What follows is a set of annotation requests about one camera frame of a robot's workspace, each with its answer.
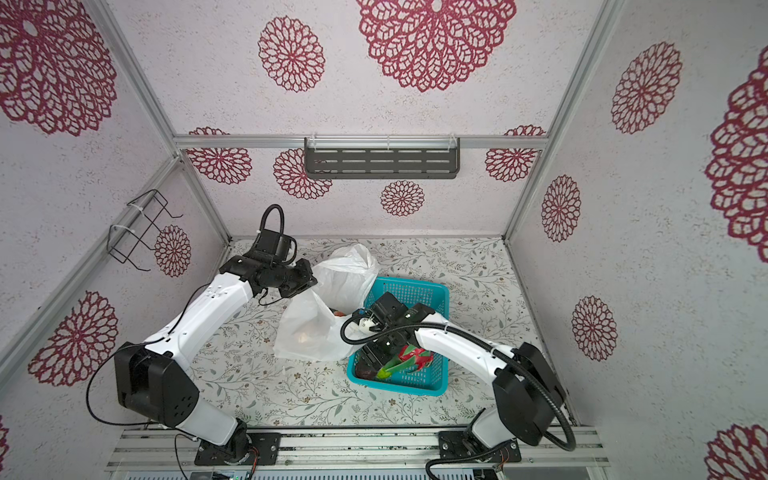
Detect white plastic bag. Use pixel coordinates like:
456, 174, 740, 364
274, 244, 380, 362

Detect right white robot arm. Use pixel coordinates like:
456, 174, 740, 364
340, 292, 576, 451

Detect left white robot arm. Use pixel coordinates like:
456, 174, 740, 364
113, 230, 317, 447

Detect teal plastic basket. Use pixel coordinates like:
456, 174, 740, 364
347, 277, 450, 396

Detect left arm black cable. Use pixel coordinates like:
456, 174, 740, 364
85, 205, 295, 428

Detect grey slotted wall shelf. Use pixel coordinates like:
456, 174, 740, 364
303, 137, 461, 180

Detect black wire wall rack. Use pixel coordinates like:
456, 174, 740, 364
105, 189, 183, 272

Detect aluminium front rail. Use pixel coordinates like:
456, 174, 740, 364
104, 426, 610, 473

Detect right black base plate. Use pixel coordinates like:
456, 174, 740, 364
438, 430, 522, 463

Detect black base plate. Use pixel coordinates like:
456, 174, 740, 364
438, 430, 522, 463
194, 431, 282, 467

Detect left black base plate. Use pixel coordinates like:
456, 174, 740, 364
194, 431, 282, 467

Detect black corrugated cable conduit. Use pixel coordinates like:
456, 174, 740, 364
340, 309, 577, 452

